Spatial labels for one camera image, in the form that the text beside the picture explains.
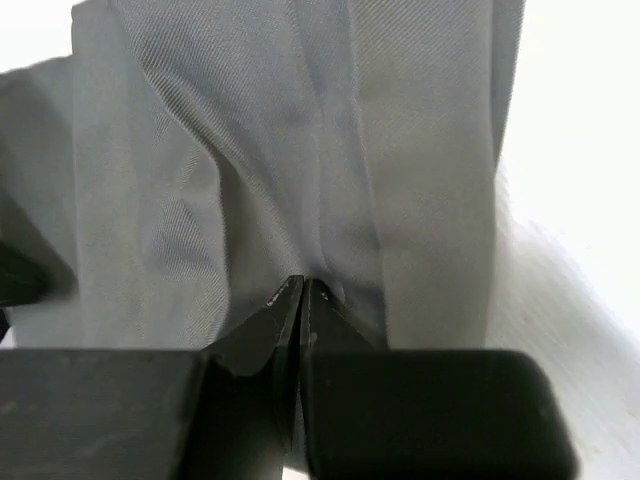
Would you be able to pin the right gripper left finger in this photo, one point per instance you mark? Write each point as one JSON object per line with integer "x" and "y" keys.
{"x": 222, "y": 412}

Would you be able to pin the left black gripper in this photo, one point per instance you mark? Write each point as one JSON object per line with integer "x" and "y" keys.
{"x": 23, "y": 282}

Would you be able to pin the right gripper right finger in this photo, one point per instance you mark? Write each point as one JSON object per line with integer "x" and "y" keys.
{"x": 375, "y": 413}

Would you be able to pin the grey pleated skirt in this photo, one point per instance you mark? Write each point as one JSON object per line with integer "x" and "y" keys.
{"x": 189, "y": 156}

